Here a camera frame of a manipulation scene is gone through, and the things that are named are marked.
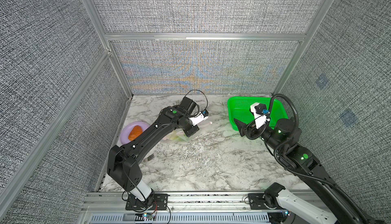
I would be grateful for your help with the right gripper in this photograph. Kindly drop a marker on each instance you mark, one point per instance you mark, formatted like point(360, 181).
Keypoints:
point(248, 129)

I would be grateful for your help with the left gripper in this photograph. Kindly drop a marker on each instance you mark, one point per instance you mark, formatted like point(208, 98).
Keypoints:
point(190, 129)

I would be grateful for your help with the clear zip-top bag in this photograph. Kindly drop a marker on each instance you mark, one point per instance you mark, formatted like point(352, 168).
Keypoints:
point(202, 126)

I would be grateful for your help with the green chinese cabbage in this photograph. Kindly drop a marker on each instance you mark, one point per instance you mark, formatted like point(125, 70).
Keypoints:
point(177, 135)

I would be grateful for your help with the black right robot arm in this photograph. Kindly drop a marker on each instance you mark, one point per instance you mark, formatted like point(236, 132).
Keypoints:
point(301, 162)

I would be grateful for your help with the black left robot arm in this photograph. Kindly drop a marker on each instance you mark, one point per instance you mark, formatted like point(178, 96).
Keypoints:
point(123, 161)

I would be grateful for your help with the green plastic basket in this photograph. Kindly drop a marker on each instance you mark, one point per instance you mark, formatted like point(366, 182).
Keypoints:
point(239, 108)

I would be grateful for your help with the silver fork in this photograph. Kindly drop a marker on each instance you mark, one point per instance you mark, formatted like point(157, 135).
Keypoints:
point(149, 158)

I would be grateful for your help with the orange food piece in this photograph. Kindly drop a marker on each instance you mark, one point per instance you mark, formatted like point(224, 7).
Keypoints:
point(135, 132)

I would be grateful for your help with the purple plate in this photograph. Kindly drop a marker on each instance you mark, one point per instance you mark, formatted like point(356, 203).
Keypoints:
point(125, 132)

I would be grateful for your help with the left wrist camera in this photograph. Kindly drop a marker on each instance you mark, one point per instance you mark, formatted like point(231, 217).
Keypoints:
point(199, 117)

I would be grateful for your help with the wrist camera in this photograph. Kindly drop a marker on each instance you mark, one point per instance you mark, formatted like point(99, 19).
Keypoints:
point(199, 117)
point(261, 114)

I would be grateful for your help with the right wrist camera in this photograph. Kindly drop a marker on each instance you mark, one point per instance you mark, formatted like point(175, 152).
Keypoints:
point(261, 114)

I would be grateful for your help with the white perforated cable tray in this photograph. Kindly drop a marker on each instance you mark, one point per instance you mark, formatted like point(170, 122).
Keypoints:
point(182, 218)

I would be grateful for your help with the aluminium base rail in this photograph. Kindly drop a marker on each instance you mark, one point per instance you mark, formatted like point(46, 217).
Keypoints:
point(180, 201)

